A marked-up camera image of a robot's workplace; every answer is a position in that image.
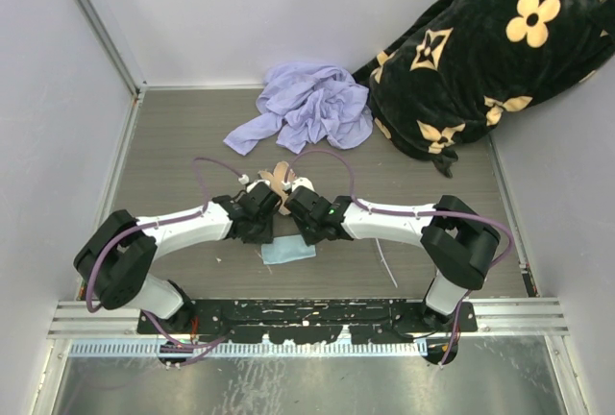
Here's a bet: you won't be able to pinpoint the light blue cleaning cloth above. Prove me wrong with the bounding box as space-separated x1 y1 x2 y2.
260 234 316 265

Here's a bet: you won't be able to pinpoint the printed glasses case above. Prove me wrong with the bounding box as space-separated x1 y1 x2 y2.
258 161 300 216

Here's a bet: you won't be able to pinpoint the white frame sunglasses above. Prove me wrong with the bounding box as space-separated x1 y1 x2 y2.
375 238 399 289

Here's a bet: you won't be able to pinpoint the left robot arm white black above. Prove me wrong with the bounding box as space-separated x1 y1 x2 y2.
73 182 282 334

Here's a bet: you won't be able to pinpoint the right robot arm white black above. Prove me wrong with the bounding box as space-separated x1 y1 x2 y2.
284 185 501 332

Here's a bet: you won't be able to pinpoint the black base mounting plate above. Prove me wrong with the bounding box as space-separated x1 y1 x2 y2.
136 297 480 347

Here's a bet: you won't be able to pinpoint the crumpled lavender cloth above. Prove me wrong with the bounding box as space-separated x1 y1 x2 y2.
224 62 374 156

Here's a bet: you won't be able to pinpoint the black floral plush blanket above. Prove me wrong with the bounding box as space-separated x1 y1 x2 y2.
355 0 614 176

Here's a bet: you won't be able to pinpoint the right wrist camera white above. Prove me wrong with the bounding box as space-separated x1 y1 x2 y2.
282 177 314 194

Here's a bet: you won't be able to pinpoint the slotted grey cable duct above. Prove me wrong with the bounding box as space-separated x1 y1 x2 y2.
67 335 428 359

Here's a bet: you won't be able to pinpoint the aluminium front rail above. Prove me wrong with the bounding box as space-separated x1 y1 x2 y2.
47 298 570 339

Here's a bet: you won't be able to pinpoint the aluminium frame post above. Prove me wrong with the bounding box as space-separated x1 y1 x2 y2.
75 0 142 98

